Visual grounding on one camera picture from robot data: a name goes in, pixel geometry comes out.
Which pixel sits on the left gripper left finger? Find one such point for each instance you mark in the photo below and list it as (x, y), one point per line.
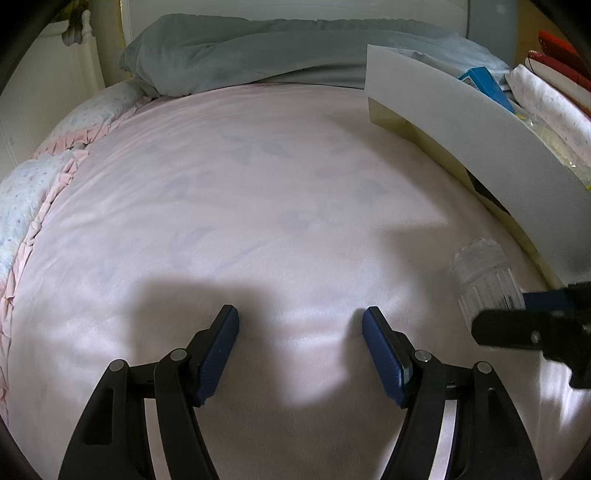
(110, 440)

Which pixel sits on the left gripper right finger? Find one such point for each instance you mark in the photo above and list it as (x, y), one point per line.
(489, 440)

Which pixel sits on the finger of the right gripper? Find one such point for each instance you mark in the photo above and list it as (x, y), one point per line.
(542, 300)
(521, 329)

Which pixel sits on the clear ribbed plastic capsule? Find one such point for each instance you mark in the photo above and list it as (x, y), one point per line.
(483, 280)

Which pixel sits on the clear pack of cream pads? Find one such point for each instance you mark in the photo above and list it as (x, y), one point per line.
(559, 147)

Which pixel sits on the blue cartoon carton box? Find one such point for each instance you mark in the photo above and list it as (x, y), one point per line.
(481, 79)

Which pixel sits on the white floral folded cloth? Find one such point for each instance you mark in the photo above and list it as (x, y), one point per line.
(541, 99)

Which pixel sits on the red folded cloth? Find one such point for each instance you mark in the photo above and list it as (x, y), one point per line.
(559, 65)

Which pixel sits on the pink bed sheet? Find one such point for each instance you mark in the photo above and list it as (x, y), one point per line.
(288, 203)

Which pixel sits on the floral quilt with pink ruffle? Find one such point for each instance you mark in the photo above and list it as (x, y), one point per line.
(29, 190)

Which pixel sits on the cream wooden headboard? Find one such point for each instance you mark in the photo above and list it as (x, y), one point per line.
(50, 80)

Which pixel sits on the grey pillow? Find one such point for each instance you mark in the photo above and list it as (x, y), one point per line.
(182, 54)

